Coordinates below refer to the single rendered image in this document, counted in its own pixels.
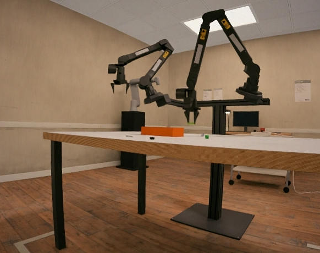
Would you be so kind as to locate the orange three-compartment bin rack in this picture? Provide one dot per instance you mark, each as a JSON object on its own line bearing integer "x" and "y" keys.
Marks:
{"x": 162, "y": 131}

